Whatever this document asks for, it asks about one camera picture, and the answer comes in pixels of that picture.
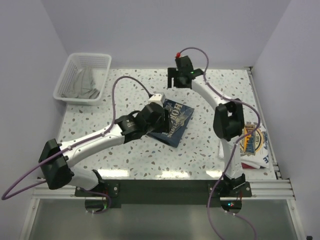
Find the blue tank top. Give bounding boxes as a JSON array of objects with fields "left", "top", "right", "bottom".
[{"left": 148, "top": 99, "right": 195, "bottom": 148}]

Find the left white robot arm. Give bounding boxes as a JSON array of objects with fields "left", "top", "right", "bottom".
[{"left": 38, "top": 102, "right": 172, "bottom": 196}]

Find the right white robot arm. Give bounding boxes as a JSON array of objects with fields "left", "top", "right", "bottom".
[{"left": 167, "top": 52, "right": 246, "bottom": 197}]

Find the grey garment in basket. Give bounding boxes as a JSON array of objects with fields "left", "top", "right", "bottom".
[{"left": 61, "top": 67, "right": 100, "bottom": 99}]

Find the white plastic laundry basket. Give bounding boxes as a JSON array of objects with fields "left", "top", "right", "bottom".
[{"left": 53, "top": 52, "right": 112, "bottom": 106}]

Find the folded white printed shirt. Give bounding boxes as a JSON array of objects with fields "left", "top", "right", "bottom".
[{"left": 218, "top": 122, "right": 272, "bottom": 170}]

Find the folded red shirt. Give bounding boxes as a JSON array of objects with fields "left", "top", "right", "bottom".
[{"left": 241, "top": 162, "right": 261, "bottom": 170}]

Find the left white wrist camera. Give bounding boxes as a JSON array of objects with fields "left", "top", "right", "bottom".
[{"left": 148, "top": 93, "right": 166, "bottom": 107}]

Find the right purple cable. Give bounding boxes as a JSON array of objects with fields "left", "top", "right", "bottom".
[{"left": 176, "top": 47, "right": 262, "bottom": 240}]

